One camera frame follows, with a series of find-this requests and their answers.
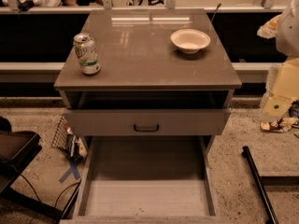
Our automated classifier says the black drawer handle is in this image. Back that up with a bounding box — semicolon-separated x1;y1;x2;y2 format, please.
133;124;160;133

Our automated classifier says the open grey middle drawer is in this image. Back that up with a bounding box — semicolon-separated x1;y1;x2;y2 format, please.
60;136;233;224

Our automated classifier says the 7up soda can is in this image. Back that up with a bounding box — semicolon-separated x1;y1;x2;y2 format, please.
73;33;101;75

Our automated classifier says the black metal bar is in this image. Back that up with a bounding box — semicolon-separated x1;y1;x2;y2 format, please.
242;146;278;224

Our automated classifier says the closed grey upper drawer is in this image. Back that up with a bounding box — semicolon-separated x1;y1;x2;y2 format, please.
64;109;230;136

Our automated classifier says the wire mesh basket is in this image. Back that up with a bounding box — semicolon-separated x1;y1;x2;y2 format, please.
51;116;87;161

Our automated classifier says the snack wrapper on floor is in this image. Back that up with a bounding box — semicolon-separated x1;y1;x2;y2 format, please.
260;118;299;133

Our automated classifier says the grey drawer cabinet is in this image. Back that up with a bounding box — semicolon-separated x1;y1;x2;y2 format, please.
53;8;243;224

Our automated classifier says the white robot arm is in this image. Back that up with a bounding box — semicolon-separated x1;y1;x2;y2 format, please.
257;0;299;122

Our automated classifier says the black floor cable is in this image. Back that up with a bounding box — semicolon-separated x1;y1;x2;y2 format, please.
19;173;82;210

